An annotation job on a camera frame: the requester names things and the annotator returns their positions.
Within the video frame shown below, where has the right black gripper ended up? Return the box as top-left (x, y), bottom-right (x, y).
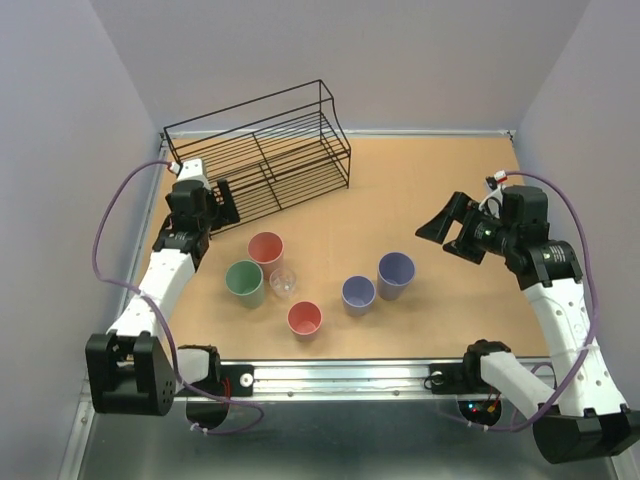
top-left (414, 191), bottom-right (517, 263)

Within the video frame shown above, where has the tall pink cup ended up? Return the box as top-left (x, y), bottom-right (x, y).
top-left (247, 231), bottom-right (284, 280)

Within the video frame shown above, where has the tall green cup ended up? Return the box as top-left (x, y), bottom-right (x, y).
top-left (225, 260), bottom-right (265, 309)

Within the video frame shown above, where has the tall purple cup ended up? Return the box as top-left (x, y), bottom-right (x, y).
top-left (377, 252), bottom-right (416, 301)

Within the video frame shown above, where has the short purple cup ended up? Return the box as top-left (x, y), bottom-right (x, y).
top-left (341, 275), bottom-right (376, 317)

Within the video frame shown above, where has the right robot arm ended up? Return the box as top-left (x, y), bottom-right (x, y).
top-left (415, 185), bottom-right (639, 464)

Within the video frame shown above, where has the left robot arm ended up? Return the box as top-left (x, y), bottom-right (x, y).
top-left (85, 176), bottom-right (231, 416)

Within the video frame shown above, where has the clear glass cup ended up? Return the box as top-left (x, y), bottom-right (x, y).
top-left (269, 267), bottom-right (297, 299)

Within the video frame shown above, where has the short red cup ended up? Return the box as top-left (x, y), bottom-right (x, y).
top-left (287, 301), bottom-right (323, 341)

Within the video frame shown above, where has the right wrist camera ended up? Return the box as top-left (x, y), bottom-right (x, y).
top-left (479, 170), bottom-right (508, 218)

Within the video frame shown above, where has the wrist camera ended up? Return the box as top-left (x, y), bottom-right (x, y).
top-left (479, 170), bottom-right (508, 218)
top-left (168, 158), bottom-right (210, 189)

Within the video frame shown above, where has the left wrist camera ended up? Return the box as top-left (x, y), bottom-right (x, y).
top-left (168, 158), bottom-right (210, 189)

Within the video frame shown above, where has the black wire dish rack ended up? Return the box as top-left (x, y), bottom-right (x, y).
top-left (163, 79), bottom-right (352, 224)

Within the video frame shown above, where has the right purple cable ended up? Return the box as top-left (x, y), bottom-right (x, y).
top-left (462, 171), bottom-right (601, 433)

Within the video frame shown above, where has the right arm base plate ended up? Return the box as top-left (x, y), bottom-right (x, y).
top-left (423, 362), bottom-right (486, 395)

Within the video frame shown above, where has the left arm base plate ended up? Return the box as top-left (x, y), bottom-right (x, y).
top-left (180, 363), bottom-right (255, 398)

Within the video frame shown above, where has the aluminium mounting rail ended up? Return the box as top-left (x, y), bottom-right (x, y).
top-left (223, 359), bottom-right (499, 403)

